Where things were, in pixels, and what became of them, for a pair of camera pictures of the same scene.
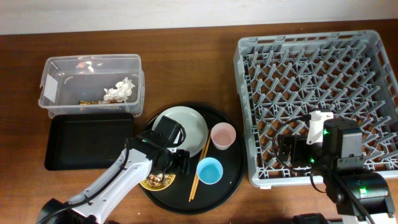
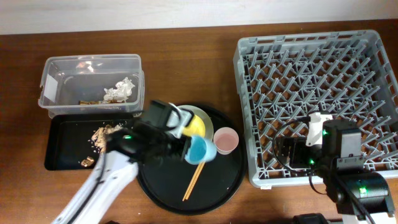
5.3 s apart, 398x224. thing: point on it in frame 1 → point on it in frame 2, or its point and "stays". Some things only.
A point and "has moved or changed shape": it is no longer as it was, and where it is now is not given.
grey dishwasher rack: x=282 y=79 stays
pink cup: x=223 y=135 has moved or changed shape
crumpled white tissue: x=121 y=92 stays
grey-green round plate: x=193 y=124 → x=209 y=127
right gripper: x=298 y=142 stays
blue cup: x=209 y=170 → x=200 y=150
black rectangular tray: x=87 y=141 stays
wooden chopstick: x=196 y=179 → x=195 y=180
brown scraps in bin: x=106 y=101 stays
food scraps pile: x=158 y=180 → x=99 y=136
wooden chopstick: x=197 y=169 → x=191 y=182
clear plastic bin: x=92 y=84 stays
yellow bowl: x=159 y=188 → x=196 y=127
